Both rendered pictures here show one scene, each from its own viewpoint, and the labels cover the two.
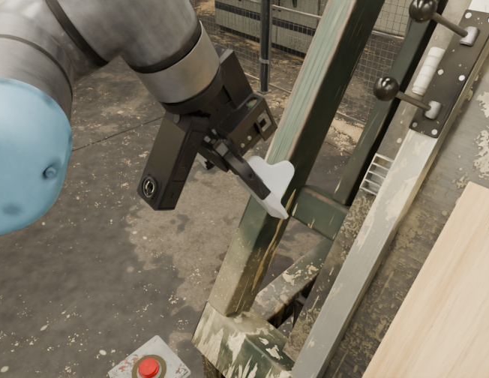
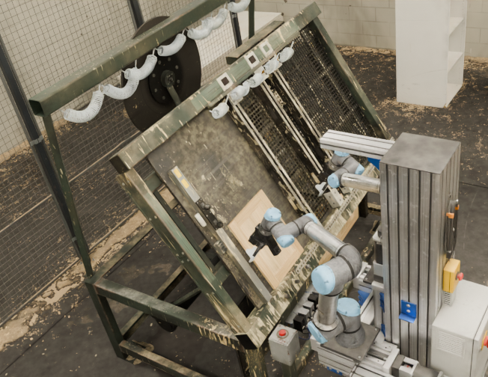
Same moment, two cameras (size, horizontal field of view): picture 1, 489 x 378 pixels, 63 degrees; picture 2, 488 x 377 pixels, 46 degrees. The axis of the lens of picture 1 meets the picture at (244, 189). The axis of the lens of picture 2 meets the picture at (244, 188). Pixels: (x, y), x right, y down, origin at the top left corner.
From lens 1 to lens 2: 2.91 m
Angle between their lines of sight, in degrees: 74
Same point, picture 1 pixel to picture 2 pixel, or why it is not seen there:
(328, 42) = (183, 240)
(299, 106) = (197, 259)
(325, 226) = (223, 277)
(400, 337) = (259, 262)
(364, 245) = (239, 259)
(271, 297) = (227, 330)
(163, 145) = (272, 242)
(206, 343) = (259, 339)
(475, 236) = (240, 230)
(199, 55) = not seen: hidden behind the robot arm
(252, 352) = (263, 315)
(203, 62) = not seen: hidden behind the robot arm
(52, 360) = not seen: outside the picture
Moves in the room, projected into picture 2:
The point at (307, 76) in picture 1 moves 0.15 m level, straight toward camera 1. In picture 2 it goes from (190, 252) to (218, 247)
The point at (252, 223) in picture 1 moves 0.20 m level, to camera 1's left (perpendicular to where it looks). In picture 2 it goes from (226, 297) to (233, 323)
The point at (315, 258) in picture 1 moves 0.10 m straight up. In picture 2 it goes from (199, 320) to (195, 309)
